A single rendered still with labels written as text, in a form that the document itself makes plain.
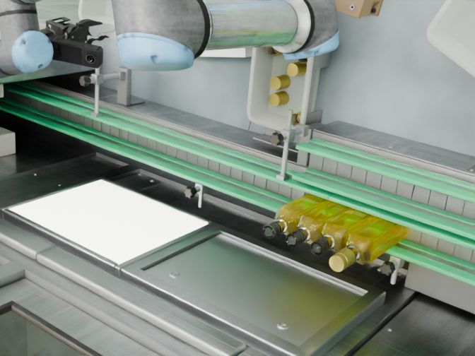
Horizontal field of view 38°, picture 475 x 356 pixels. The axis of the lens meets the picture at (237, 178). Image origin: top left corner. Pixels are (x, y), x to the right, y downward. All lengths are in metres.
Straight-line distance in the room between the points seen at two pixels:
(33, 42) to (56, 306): 0.53
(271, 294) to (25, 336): 0.50
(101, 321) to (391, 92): 0.84
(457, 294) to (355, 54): 0.61
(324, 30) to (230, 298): 0.57
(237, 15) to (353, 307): 0.64
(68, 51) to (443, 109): 0.85
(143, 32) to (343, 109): 0.78
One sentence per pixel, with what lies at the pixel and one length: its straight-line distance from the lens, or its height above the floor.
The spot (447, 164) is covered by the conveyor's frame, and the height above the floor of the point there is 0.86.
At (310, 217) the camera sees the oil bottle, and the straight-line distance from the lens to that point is 1.45.
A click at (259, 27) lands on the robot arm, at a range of 1.25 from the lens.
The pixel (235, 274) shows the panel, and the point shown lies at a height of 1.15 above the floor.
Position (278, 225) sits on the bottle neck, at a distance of 1.44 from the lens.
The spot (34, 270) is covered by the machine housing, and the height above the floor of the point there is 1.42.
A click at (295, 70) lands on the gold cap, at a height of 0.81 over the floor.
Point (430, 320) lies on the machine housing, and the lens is 1.55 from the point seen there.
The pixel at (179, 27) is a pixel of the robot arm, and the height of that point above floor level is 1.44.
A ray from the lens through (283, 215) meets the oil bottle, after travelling 1.47.
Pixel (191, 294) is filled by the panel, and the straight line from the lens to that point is 1.42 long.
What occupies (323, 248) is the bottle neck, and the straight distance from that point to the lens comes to 1.37.
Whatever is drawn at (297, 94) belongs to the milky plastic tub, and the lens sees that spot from 1.76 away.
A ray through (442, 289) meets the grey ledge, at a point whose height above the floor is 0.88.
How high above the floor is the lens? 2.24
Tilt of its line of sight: 50 degrees down
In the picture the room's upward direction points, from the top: 111 degrees counter-clockwise
